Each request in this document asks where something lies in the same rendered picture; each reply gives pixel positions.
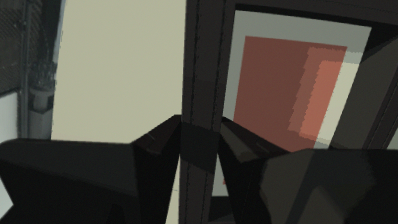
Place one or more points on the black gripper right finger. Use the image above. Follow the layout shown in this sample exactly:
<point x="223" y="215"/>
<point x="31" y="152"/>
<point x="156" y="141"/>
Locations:
<point x="267" y="184"/>

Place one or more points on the beige wall panel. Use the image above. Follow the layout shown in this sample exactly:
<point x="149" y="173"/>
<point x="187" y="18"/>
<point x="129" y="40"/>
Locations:
<point x="120" y="69"/>

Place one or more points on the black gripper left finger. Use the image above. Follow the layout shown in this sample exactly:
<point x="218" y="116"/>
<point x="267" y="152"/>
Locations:
<point x="138" y="176"/>

